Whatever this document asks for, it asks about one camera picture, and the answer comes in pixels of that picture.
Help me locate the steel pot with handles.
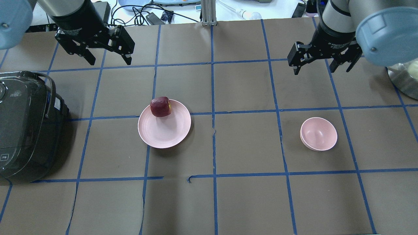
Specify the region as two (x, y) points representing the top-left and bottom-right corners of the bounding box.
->
(388, 58), (418, 100)

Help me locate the blue plate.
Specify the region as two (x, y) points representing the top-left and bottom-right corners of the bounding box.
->
(118, 0), (153, 12)

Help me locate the dark grey rice cooker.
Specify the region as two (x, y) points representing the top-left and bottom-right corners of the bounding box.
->
(0, 71), (69, 186)

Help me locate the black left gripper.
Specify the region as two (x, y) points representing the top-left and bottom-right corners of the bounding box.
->
(55, 24), (135, 66)

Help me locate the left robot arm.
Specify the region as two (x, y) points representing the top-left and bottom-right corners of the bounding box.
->
(0, 0), (135, 65)

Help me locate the aluminium frame post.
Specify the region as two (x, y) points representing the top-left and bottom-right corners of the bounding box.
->
(201, 0), (217, 26)

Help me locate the black power adapter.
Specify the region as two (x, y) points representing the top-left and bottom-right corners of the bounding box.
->
(145, 12), (165, 25)

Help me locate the brown paper table mat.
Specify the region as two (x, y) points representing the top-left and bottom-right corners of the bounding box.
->
(1, 18), (418, 235)

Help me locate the white round food in pot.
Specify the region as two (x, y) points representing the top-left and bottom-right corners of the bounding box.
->
(407, 60), (418, 80)

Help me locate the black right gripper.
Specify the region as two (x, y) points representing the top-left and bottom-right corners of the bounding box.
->
(287, 31), (363, 75)

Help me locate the pink bowl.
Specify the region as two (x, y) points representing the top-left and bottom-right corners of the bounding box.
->
(299, 117), (338, 151)

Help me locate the red apple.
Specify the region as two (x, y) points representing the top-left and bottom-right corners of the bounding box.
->
(150, 96), (171, 118)

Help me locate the pink plate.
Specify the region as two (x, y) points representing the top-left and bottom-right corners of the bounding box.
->
(137, 99), (191, 149)

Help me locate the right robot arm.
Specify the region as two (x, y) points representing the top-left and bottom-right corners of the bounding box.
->
(287, 0), (418, 75)

